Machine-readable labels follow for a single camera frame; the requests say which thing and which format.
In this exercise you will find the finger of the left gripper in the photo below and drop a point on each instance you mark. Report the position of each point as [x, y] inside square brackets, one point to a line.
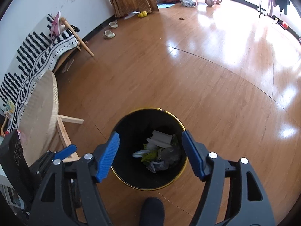
[65, 152]

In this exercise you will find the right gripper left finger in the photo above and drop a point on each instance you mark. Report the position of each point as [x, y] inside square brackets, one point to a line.
[88, 171]

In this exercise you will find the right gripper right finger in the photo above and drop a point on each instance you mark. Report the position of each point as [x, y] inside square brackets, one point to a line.
[233, 193]

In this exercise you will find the yellow-green snack bag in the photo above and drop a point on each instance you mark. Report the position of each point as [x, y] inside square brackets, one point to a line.
[149, 157]

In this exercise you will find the white green torn package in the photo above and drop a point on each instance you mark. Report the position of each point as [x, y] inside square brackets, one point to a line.
[159, 139]

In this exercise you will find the clear plastic bag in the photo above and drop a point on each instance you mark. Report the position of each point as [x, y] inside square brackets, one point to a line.
[164, 158]

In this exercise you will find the black gold trash bin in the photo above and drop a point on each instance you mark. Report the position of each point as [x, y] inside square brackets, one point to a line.
[133, 130]

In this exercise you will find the round wooden table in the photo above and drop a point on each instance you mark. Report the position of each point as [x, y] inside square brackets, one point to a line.
[41, 126]

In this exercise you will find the children picture book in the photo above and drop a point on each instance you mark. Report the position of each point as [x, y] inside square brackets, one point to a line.
[9, 109]

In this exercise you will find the black shoe tip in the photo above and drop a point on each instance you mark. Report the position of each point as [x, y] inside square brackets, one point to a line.
[152, 212]

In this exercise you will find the black white striped sofa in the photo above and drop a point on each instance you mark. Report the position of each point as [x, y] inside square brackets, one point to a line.
[38, 53]

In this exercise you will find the pink cartoon cushion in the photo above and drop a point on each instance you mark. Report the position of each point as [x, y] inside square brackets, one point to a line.
[56, 27]

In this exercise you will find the beige slipper far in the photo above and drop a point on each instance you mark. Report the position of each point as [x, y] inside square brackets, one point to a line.
[113, 25]

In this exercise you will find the yellow toy on floor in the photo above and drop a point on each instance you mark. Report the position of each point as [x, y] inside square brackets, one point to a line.
[142, 14]

